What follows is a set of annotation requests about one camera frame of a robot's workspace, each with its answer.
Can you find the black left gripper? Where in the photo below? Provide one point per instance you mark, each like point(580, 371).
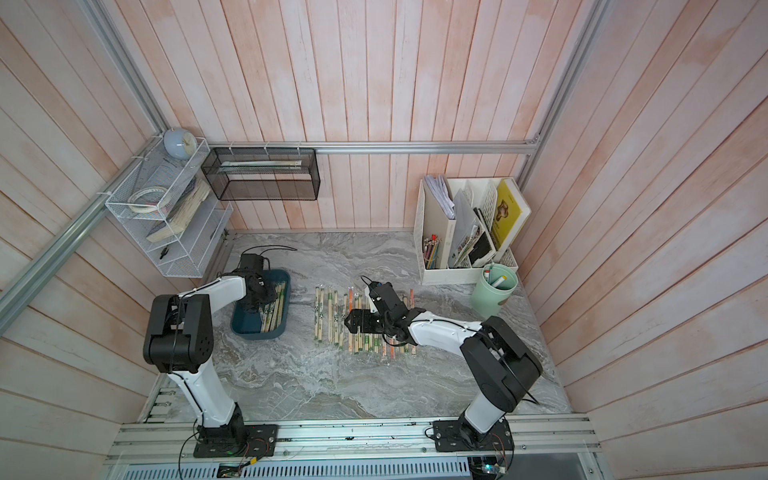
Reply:
point(272, 295)

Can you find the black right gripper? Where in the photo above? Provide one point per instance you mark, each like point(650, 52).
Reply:
point(366, 315)

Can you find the teal plastic storage tray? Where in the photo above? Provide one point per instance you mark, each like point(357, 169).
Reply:
point(269, 323)

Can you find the red striped chopsticks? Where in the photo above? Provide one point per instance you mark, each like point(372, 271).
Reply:
point(351, 305)

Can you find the panda printed chopsticks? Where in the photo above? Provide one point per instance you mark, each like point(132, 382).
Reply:
point(335, 329)

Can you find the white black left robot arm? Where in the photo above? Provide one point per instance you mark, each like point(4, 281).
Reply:
point(179, 342)

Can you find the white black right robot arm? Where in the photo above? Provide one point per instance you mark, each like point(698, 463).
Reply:
point(502, 365)

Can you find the bundle of coloured folders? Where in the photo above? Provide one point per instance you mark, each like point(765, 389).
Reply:
point(431, 248)

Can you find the white file organizer rack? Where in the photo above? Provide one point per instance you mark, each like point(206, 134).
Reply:
point(458, 235)

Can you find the old book on shelf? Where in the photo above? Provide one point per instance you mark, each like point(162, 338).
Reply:
point(182, 213)

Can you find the mint green pen cup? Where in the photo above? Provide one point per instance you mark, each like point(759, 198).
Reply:
point(488, 301)

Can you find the black booklet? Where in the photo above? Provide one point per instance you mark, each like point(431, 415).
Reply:
point(483, 250)

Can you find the white papers in organizer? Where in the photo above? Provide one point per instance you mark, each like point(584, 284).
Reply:
point(439, 189)

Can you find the roll of tape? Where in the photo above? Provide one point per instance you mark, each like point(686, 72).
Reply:
point(149, 200)

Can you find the yellow book with animal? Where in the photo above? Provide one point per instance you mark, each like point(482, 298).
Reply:
point(510, 214)

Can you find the small grey globe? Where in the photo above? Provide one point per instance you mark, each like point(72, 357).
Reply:
point(180, 143)

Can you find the black mesh wall basket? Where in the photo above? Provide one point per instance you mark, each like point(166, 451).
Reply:
point(263, 173)

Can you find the white wire wall shelf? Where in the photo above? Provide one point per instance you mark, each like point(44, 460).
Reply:
point(187, 255)

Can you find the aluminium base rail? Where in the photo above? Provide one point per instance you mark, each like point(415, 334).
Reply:
point(560, 446)

